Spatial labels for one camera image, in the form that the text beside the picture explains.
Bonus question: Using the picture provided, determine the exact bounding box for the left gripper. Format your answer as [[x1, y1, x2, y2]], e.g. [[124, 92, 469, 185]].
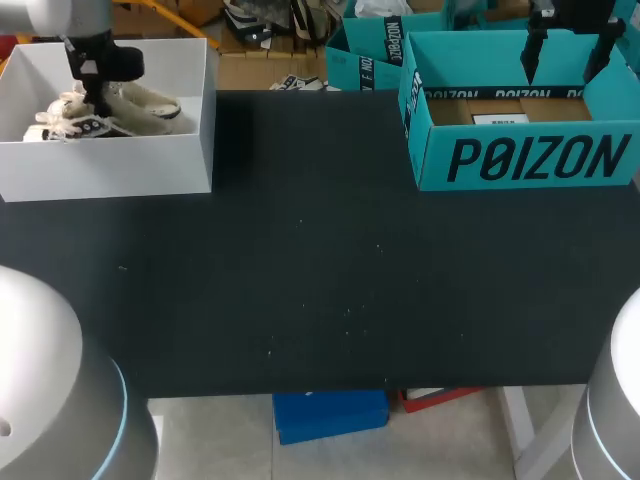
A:
[[63, 30, 147, 118]]

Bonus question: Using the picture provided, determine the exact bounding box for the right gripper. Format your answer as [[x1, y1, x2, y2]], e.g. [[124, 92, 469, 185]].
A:
[[519, 0, 627, 87]]

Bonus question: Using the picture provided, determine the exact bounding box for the cream shoe with dark trim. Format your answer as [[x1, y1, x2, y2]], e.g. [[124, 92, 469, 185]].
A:
[[23, 81, 199, 145]]

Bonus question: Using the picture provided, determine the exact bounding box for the white shoebox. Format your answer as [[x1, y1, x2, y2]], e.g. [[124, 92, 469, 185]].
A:
[[0, 37, 218, 204]]

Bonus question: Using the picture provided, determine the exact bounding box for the large teal box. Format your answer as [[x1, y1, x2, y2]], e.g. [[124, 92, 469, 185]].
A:
[[397, 27, 640, 193]]

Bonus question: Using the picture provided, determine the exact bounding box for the brown cardboard box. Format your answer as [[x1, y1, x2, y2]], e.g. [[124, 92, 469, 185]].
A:
[[216, 48, 329, 92]]

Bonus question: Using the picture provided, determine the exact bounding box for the teal box with dark band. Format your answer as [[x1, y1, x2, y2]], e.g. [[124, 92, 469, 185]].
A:
[[324, 0, 457, 93]]

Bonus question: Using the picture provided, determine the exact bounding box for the red box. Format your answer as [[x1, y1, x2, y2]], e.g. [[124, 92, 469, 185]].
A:
[[397, 386, 487, 415]]

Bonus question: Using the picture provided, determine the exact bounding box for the blue box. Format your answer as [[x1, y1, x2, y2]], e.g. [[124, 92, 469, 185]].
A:
[[271, 389, 392, 447]]

